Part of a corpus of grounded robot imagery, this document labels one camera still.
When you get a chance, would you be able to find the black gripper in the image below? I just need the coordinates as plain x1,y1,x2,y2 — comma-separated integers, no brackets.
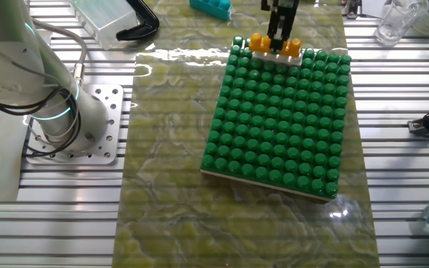
261,0,300,52

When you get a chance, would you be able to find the yellow-orange four-stud brick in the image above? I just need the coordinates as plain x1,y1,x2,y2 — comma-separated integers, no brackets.
248,32,303,59

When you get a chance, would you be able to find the white toy brick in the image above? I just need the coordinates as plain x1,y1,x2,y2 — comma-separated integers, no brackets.
251,50,305,67

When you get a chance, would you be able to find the teal four-stud brick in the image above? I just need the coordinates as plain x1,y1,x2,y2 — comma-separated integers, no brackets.
188,0,234,22

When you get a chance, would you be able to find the green studded baseplate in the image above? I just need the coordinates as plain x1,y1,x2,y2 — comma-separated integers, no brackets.
200,35,352,202

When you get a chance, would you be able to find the clear glass cup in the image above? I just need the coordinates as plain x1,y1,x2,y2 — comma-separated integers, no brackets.
373,0,429,48

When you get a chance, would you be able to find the black C-clamp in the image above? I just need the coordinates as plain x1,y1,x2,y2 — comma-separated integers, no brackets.
115,0,161,42

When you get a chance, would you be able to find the green marble pattern mat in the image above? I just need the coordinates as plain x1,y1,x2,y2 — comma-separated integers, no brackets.
112,0,381,268

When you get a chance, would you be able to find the translucent plastic box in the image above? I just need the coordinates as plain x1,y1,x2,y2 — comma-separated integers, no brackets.
69,0,141,51

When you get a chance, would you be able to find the metal robot mounting plate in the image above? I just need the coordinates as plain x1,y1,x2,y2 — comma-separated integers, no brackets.
25,83,125,165

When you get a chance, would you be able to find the grey cable with metal connector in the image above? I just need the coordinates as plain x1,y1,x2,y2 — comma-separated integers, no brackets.
31,18,89,86

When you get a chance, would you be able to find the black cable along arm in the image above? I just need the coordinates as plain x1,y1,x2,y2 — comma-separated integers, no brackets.
0,35,83,157

